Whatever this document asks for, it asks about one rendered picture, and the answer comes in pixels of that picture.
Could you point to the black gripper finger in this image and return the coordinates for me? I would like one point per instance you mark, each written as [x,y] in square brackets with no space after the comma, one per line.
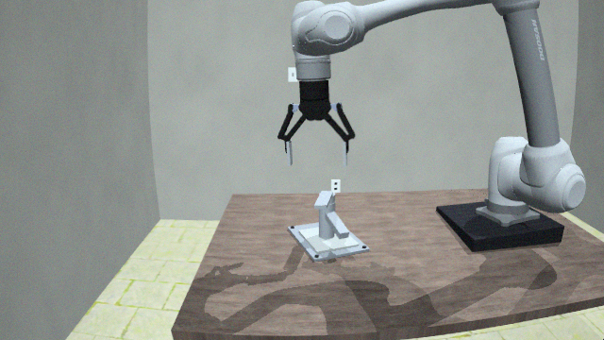
[287,139]
[338,107]

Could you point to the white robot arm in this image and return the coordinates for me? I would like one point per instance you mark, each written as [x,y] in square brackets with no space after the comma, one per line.
[548,179]

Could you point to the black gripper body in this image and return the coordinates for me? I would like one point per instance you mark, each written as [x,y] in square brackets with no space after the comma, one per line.
[314,95]

